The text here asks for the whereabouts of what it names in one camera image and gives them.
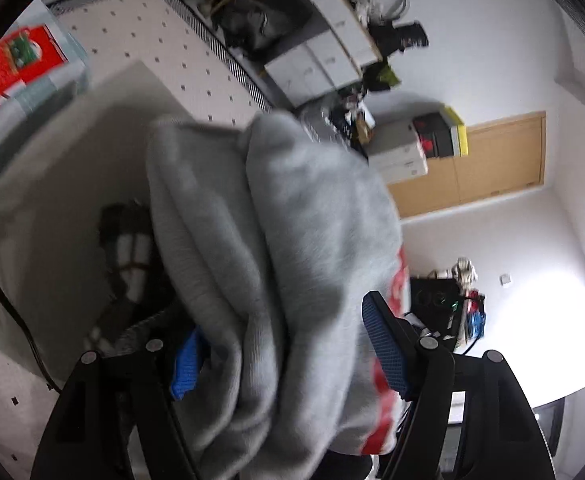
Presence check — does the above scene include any black cable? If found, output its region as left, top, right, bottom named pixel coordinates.
left=0, top=247, right=60, bottom=393

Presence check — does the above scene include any dark glass wardrobe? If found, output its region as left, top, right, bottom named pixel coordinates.
left=532, top=395, right=568, bottom=456

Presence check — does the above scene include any red printed package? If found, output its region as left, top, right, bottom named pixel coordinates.
left=0, top=25, right=68, bottom=126

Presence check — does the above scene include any wooden shoe rack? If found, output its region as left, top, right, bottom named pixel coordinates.
left=427, top=257, right=488, bottom=341

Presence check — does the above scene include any black red shoe box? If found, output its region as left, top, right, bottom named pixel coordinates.
left=419, top=132, right=455, bottom=158

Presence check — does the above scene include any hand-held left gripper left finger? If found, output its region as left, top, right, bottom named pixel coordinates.
left=30, top=327, right=206, bottom=480

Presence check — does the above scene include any white suitcase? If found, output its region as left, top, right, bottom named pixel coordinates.
left=367, top=120, right=429, bottom=185

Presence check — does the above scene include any black printed bag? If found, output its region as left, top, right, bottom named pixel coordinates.
left=372, top=21, right=429, bottom=56

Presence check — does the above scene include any black slouchy bag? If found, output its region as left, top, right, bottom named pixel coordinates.
left=217, top=2, right=293, bottom=51

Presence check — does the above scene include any grey printed hoodie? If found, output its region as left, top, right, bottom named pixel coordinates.
left=145, top=110, right=413, bottom=480

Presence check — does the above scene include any white dotted floor mat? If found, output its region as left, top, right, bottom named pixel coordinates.
left=0, top=0, right=278, bottom=480

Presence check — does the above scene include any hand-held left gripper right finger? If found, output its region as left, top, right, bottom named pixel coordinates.
left=362, top=291, right=555, bottom=480

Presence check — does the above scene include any yellow shoe box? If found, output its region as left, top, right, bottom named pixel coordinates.
left=442, top=105, right=469, bottom=157

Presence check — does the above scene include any silver case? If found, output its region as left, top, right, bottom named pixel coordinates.
left=299, top=107, right=353, bottom=143

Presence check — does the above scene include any wooden door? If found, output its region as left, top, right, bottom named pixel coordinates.
left=387, top=111, right=547, bottom=220

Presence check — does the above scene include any black white plaid cloth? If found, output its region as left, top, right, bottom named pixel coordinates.
left=85, top=200, right=193, bottom=356

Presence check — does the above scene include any white desk with drawers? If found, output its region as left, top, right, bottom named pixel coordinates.
left=262, top=0, right=380, bottom=106

